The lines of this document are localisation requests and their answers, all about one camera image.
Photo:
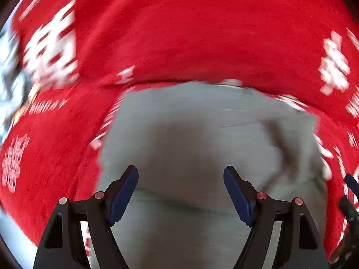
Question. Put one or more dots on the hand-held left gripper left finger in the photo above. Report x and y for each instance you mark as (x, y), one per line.
(123, 193)

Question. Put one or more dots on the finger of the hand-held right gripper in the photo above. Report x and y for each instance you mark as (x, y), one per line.
(352, 183)
(349, 208)

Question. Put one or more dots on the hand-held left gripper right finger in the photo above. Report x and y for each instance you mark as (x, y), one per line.
(238, 193)

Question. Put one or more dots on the grey garment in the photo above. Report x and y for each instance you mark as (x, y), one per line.
(196, 134)

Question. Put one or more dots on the red printed blanket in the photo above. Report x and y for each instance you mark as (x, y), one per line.
(179, 33)

